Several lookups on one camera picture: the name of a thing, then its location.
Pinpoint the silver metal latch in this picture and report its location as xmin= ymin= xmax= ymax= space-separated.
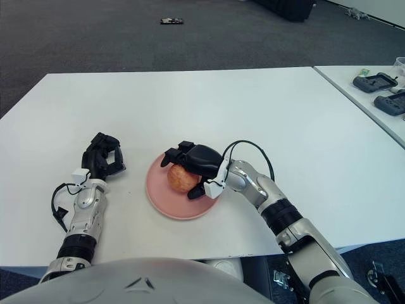
xmin=272 ymin=269 xmax=291 ymax=289

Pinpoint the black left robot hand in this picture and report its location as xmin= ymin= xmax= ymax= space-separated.
xmin=81 ymin=132 xmax=127 ymax=183

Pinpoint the red yellow apple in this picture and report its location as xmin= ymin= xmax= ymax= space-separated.
xmin=166 ymin=164 xmax=202 ymax=193

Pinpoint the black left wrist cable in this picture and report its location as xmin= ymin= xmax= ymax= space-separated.
xmin=51 ymin=182 xmax=80 ymax=231

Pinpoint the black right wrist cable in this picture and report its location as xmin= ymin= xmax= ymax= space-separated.
xmin=223 ymin=139 xmax=275 ymax=181

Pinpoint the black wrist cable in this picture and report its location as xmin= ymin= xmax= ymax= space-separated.
xmin=223 ymin=139 xmax=275 ymax=181
xmin=51 ymin=182 xmax=80 ymax=231

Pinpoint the pink round plate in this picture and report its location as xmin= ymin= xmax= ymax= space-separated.
xmin=145 ymin=152 xmax=222 ymax=221

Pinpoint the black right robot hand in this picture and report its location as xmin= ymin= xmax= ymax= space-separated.
xmin=160 ymin=141 xmax=224 ymax=201

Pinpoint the black furniture block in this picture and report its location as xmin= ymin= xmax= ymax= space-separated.
xmin=252 ymin=0 xmax=317 ymax=23

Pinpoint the small grey robot dog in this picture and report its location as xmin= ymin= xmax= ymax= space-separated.
xmin=344 ymin=8 xmax=371 ymax=20

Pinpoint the grey robot torso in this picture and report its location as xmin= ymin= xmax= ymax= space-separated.
xmin=0 ymin=258 xmax=276 ymax=304

